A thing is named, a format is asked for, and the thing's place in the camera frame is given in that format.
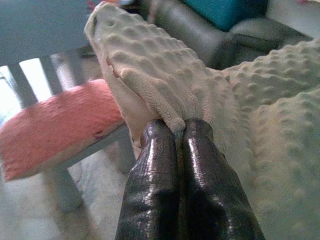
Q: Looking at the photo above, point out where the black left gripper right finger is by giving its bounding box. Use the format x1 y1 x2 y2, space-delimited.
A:
177 118 266 240

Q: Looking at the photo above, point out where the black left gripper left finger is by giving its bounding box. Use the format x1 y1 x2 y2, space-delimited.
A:
114 119 181 240

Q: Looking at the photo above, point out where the cream dotted plush pillow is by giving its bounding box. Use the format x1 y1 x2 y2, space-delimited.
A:
83 1 320 240

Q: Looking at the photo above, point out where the grey leather sofa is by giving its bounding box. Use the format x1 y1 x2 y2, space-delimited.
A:
147 0 314 71

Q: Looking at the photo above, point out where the pink seat cushion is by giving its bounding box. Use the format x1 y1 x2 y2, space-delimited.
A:
0 78 126 182

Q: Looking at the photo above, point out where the teal cushion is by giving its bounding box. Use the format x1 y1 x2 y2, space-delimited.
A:
181 0 270 32

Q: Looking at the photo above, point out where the light blue child chair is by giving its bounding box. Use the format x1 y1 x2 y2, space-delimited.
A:
0 0 137 214

